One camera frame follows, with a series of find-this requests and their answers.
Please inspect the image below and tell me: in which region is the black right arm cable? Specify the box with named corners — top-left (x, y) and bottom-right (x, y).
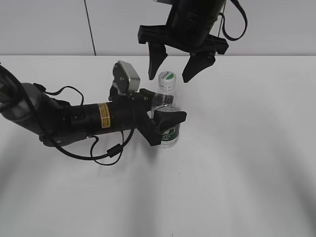
top-left (218, 0), bottom-right (248, 41)

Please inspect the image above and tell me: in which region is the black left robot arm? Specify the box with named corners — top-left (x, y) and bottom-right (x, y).
top-left (0, 61), bottom-right (187, 147)

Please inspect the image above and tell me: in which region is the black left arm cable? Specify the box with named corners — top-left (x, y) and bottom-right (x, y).
top-left (0, 64), bottom-right (136, 166)

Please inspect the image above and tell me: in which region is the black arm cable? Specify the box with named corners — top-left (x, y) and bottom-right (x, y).
top-left (0, 64), bottom-right (136, 166)
top-left (218, 0), bottom-right (248, 41)

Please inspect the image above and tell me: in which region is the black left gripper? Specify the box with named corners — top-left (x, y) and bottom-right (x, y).
top-left (108, 88), bottom-right (187, 146)

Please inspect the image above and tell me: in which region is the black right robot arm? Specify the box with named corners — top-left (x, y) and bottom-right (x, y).
top-left (138, 0), bottom-right (229, 83)

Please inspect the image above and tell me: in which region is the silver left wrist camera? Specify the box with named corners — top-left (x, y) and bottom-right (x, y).
top-left (113, 60), bottom-right (140, 95)

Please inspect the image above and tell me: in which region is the white green bottle cap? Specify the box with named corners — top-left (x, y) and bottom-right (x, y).
top-left (158, 71), bottom-right (176, 87)

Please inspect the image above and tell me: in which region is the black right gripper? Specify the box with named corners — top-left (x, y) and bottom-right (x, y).
top-left (137, 25), bottom-right (229, 83)

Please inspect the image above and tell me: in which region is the clear Cestbon water bottle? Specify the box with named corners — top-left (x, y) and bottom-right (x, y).
top-left (151, 82), bottom-right (183, 150)

